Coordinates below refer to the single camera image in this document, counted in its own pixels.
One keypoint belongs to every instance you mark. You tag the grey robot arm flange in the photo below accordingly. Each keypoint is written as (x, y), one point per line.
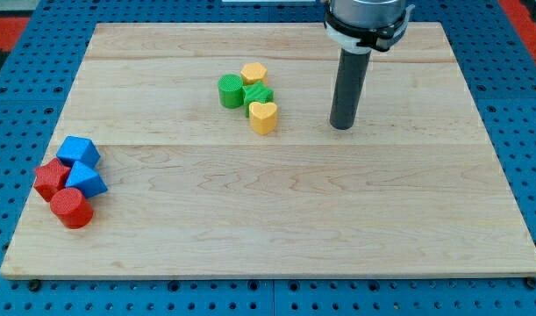
(359, 26)

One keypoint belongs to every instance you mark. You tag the yellow heart block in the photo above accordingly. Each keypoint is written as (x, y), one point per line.
(263, 117)

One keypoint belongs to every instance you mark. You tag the light wooden board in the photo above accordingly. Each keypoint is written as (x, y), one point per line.
(413, 190)

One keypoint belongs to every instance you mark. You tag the green star block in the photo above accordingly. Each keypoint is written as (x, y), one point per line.
(257, 92)

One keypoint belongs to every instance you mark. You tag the green cylinder block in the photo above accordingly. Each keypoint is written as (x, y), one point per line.
(230, 91)

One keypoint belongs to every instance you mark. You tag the yellow hexagon block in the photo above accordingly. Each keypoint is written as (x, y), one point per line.
(254, 72)

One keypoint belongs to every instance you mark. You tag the dark grey cylindrical pointer rod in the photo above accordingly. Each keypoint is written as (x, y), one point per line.
(350, 77)

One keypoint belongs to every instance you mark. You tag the blue triangle block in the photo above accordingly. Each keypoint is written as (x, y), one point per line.
(86, 180)

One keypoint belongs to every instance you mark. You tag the blue cube block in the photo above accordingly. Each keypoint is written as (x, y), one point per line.
(77, 149)

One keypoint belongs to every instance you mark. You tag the red cylinder block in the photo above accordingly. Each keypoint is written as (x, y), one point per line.
(72, 208)

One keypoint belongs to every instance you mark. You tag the red star block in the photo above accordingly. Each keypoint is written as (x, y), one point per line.
(50, 178)

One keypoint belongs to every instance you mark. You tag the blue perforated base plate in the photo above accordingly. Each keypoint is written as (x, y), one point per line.
(38, 74)

